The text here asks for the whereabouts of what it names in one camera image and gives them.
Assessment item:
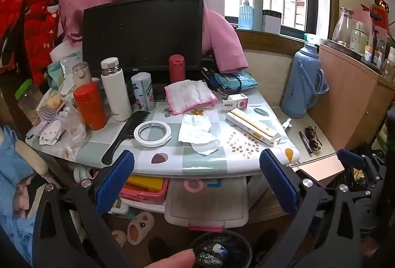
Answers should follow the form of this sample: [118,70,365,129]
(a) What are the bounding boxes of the clear plastic storage box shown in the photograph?
[164,177,249,228]

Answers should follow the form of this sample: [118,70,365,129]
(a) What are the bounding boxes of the small beige bottle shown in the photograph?
[72,62,93,92]

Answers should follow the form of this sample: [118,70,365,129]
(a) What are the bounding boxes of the white steel thermos bottle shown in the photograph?
[100,57,133,122]

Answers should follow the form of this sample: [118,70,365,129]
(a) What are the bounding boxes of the wooden cabinet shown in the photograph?
[307,40,395,151]

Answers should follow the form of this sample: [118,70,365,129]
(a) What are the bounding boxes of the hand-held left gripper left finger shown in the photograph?
[32,150,136,268]

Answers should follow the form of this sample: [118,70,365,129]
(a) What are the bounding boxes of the printed cylindrical can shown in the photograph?
[131,72,156,112]

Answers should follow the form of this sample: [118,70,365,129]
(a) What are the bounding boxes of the black trash bin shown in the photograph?
[188,231,253,268]

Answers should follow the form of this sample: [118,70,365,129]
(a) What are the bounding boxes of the white table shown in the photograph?
[25,90,300,210]

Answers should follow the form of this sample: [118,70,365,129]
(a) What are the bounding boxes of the long white yellow box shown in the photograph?
[226,108,281,145]

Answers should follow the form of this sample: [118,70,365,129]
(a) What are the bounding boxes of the pink plastic basket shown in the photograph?
[120,177,170,205]

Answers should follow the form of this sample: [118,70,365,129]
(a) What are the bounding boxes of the dark sunglasses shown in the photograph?
[304,125,322,150]

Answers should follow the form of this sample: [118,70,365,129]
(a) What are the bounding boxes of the red digit clock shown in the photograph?
[373,0,390,14]

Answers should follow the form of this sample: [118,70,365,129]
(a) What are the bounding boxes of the green white wipes packs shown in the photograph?
[48,52,84,92]

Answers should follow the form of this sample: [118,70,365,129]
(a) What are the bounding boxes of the white box with dark lid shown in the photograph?
[262,9,282,35]

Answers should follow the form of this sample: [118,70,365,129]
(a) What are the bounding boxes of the black comb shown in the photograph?
[101,110,151,165]

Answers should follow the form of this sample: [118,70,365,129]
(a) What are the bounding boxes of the blue wipes pack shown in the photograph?
[213,71,259,92]

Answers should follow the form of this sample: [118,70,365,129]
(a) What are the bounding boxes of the black computer monitor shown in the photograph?
[82,0,204,75]

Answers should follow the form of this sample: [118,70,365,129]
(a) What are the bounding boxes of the small white pink box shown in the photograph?
[223,93,249,110]

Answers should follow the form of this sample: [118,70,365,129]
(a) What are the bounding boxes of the black pen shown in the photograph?
[298,131,313,154]

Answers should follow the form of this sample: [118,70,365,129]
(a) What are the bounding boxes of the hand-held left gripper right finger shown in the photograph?
[259,149,362,268]

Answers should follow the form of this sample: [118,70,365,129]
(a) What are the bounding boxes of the clear jar with green lid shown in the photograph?
[15,79,44,126]

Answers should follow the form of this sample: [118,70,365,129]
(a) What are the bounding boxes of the glass pitcher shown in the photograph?
[332,7,355,46]

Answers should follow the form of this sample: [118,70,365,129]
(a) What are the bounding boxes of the pale green kettle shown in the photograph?
[350,20,369,54]

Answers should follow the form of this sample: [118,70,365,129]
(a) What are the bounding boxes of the white tissue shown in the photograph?
[178,114,219,156]

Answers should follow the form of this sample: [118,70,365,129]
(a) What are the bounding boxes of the blue blanket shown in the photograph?
[0,126,40,265]

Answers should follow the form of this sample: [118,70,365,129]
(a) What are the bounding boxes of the person's left hand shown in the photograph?
[145,249,196,268]

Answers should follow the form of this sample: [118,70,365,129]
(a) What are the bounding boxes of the cream animal slipper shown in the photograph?
[127,212,155,245]
[111,229,128,249]

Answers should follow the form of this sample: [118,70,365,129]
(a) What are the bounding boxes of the lavender pouch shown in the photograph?
[39,106,58,123]

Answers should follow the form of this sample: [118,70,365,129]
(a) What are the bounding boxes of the blue spray bottle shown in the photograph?
[237,0,254,30]

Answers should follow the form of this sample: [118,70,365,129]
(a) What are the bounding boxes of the patterned table cover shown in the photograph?
[25,90,300,177]

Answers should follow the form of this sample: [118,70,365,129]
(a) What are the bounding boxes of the low side cabinet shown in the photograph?
[247,106,344,225]

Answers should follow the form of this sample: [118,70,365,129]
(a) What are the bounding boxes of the blue thermos jug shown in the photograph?
[281,42,329,119]

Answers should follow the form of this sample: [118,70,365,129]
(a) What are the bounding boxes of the orange-red tumbler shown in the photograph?
[73,82,107,131]

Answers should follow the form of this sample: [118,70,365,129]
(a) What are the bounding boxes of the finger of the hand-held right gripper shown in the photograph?
[337,149,388,191]

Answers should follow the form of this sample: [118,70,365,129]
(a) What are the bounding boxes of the white tape roll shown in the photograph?
[134,120,172,146]

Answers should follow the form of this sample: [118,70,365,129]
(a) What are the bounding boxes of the small red bottle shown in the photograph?
[168,54,186,83]

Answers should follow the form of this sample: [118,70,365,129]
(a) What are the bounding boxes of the tall pale tumbler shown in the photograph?
[251,0,264,31]

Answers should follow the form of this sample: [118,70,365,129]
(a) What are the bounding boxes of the red jacket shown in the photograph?
[0,0,60,86]

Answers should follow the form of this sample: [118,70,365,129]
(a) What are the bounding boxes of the clear plastic bag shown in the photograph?
[46,107,87,157]

